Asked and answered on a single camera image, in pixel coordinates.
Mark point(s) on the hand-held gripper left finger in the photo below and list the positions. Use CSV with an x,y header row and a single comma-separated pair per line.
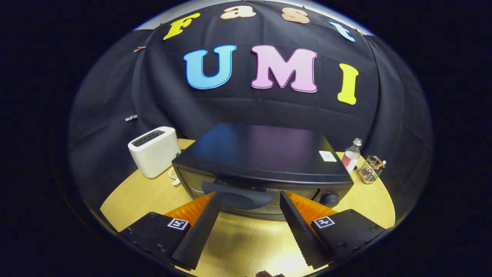
x,y
200,231

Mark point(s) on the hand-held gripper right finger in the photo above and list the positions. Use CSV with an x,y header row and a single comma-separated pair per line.
x,y
298,231

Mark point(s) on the black toaster oven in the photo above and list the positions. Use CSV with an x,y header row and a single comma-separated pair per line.
x,y
261,150

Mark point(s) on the white toaster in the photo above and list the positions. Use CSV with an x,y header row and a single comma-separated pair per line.
x,y
153,156

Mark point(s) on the small patterned dish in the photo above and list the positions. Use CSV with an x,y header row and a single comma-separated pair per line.
x,y
173,176

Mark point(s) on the clear plastic bottle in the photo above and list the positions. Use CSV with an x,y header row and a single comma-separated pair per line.
x,y
350,157

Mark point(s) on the silver cloth clip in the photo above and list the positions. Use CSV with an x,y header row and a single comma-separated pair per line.
x,y
131,117

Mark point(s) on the pink cloth clip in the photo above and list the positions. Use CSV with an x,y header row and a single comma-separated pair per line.
x,y
139,49

